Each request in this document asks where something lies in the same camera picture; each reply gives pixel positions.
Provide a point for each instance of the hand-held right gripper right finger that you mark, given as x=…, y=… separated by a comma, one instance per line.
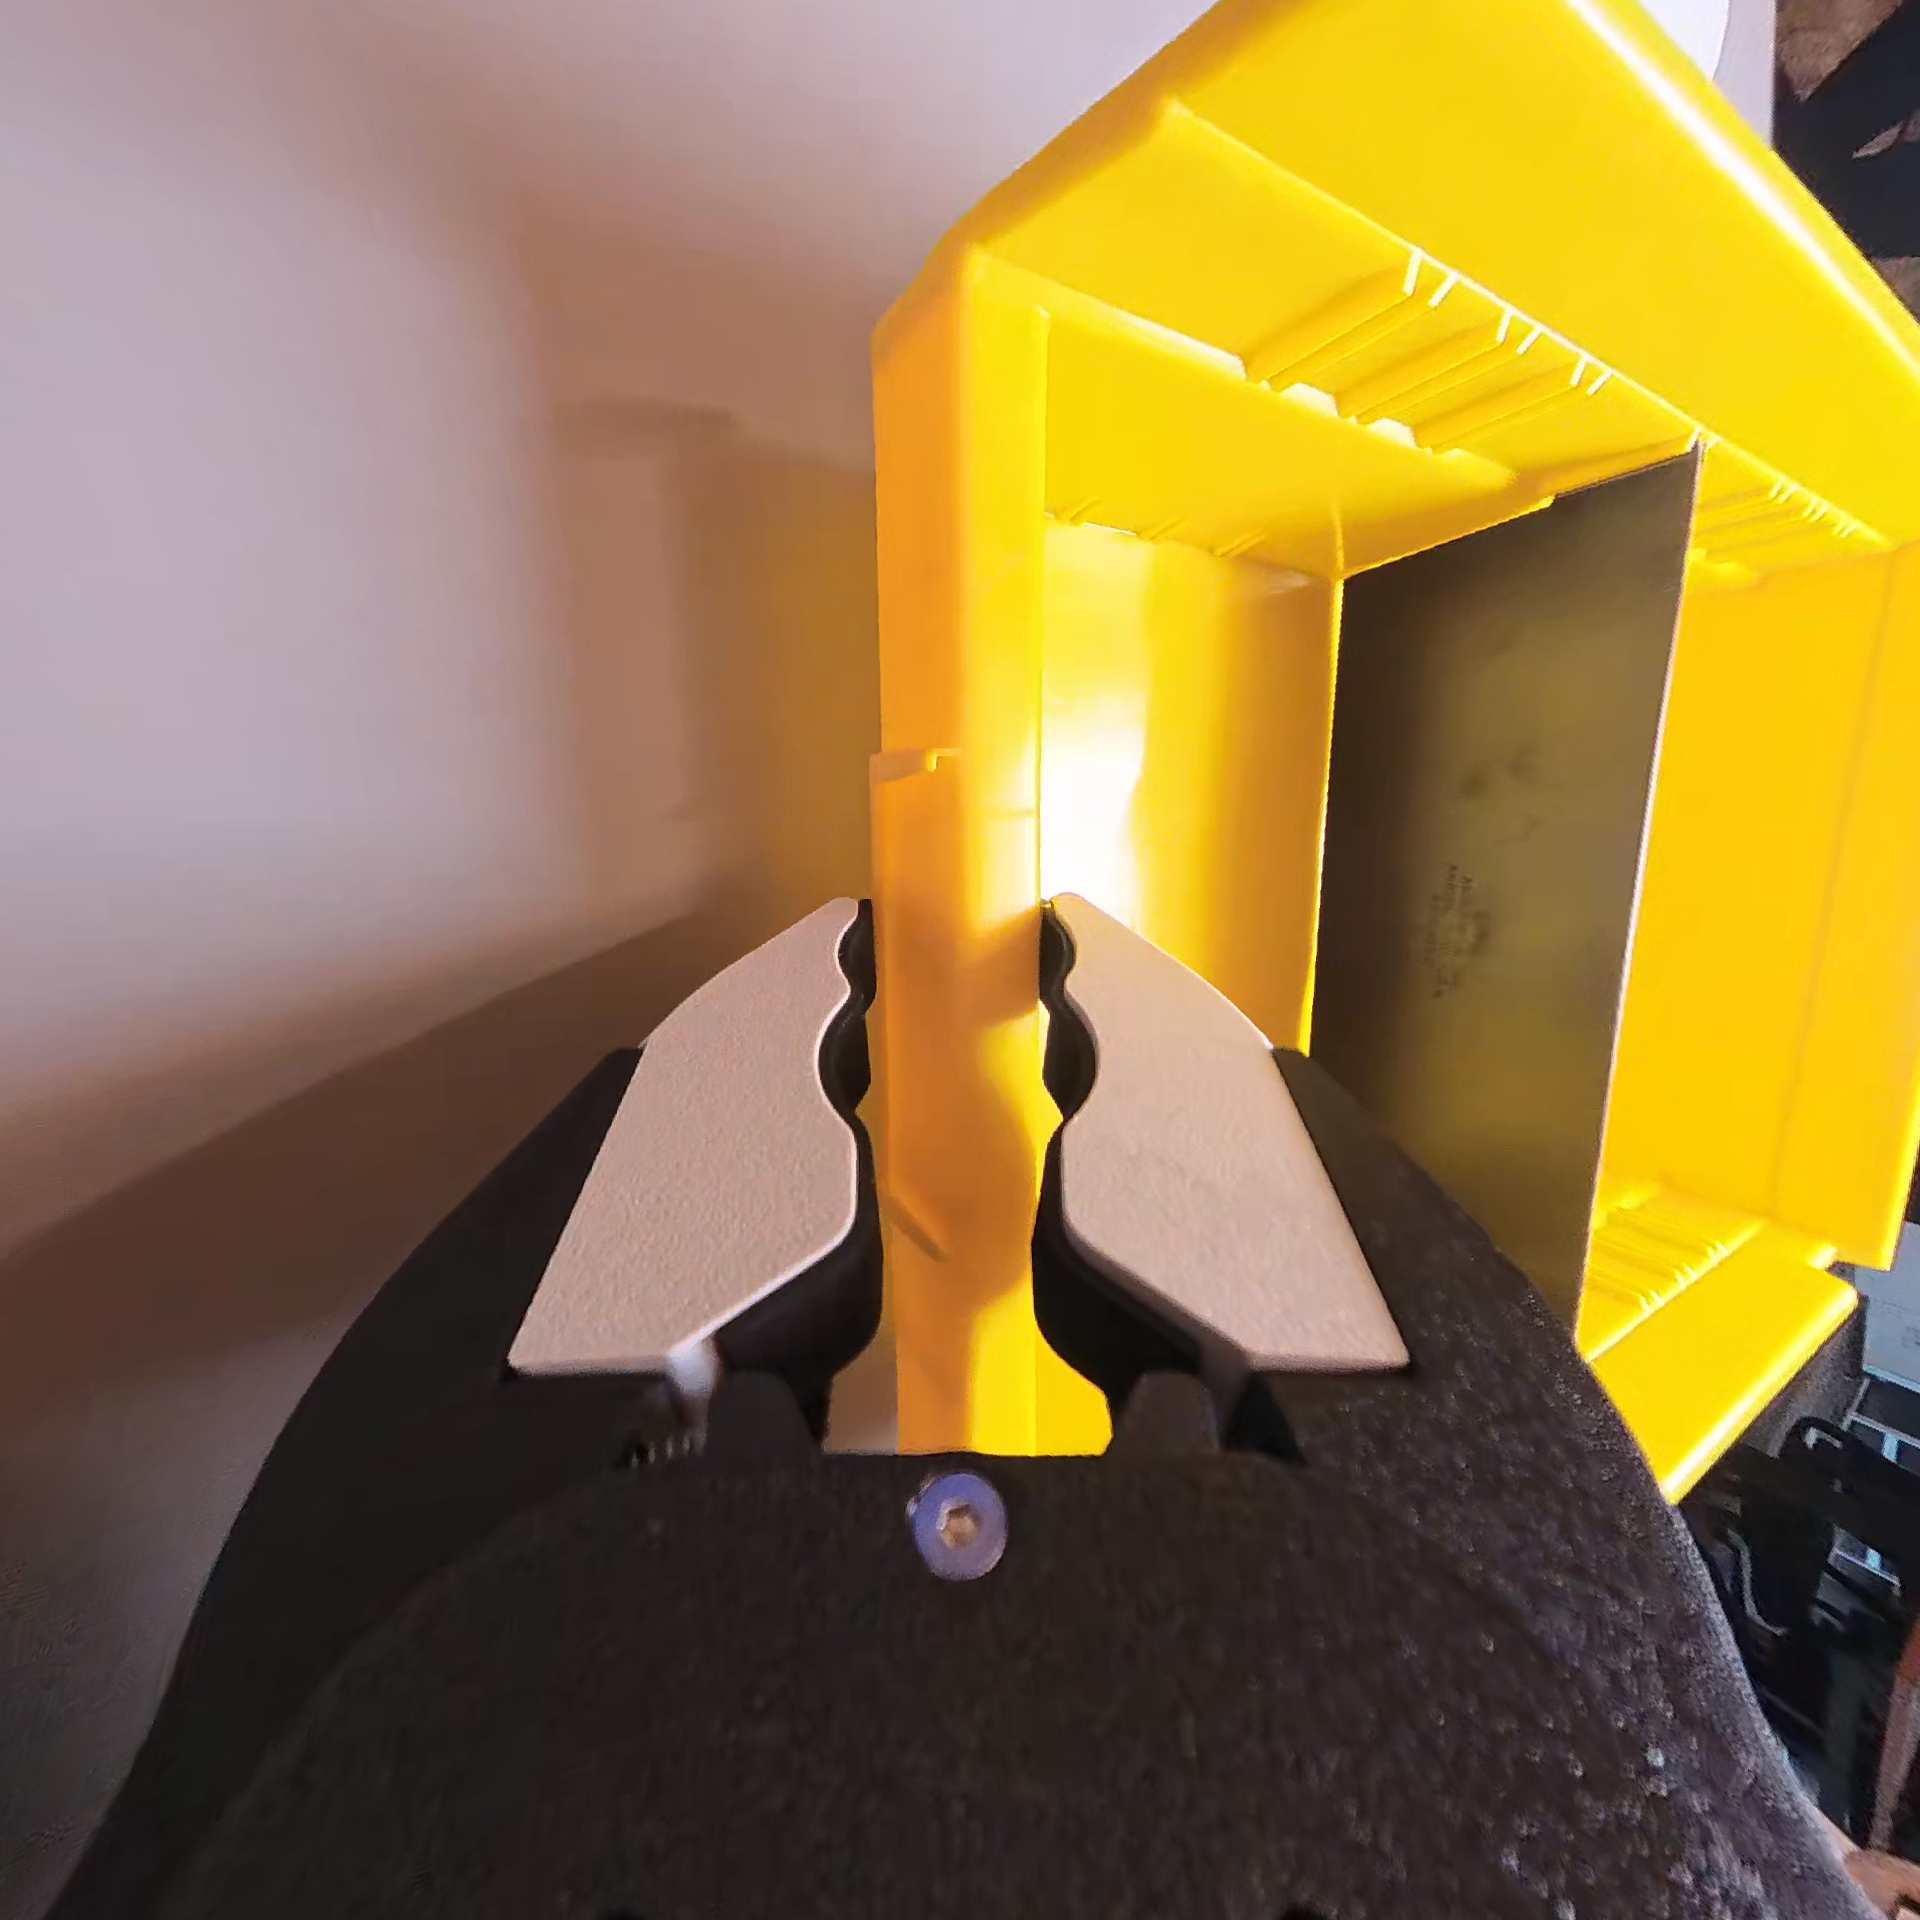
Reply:
x=1202, y=1186

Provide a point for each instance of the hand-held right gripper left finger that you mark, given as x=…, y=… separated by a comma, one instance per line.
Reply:
x=704, y=1172

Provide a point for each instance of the yellow plastic storage bin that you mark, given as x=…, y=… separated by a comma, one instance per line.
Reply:
x=1172, y=451

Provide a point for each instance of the grey metal bin divider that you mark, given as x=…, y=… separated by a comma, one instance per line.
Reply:
x=1484, y=902

